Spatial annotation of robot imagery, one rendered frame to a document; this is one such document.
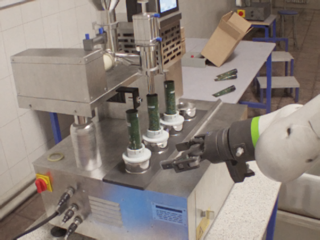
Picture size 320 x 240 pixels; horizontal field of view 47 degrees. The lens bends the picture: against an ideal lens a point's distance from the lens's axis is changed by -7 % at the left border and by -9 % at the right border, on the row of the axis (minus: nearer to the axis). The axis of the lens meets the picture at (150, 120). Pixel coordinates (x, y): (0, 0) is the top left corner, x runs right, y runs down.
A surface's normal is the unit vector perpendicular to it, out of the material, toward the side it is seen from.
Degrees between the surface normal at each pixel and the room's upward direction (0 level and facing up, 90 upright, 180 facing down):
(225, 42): 90
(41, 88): 90
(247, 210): 0
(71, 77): 90
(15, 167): 90
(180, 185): 0
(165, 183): 0
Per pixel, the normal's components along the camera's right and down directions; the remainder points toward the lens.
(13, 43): 0.89, 0.11
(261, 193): -0.08, -0.91
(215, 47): -0.44, 0.40
